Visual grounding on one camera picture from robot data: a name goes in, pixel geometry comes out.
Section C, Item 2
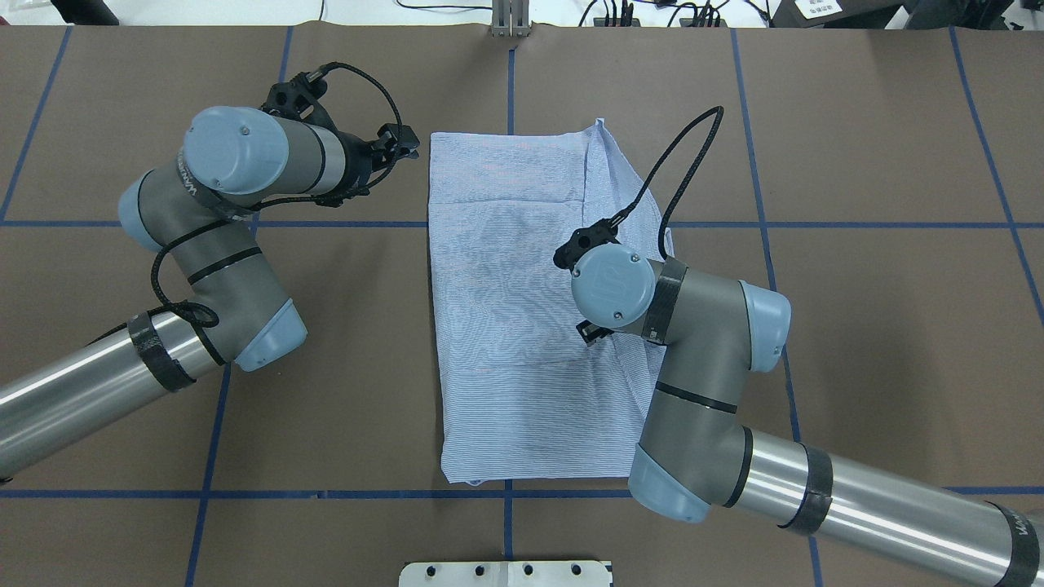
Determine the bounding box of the aluminium frame post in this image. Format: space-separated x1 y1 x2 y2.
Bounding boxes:
491 0 532 38

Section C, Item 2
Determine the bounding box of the white central pillar with base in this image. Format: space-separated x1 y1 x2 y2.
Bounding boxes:
398 560 615 586

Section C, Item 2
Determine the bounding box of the light blue striped shirt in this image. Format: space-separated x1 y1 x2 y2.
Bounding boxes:
428 118 664 484

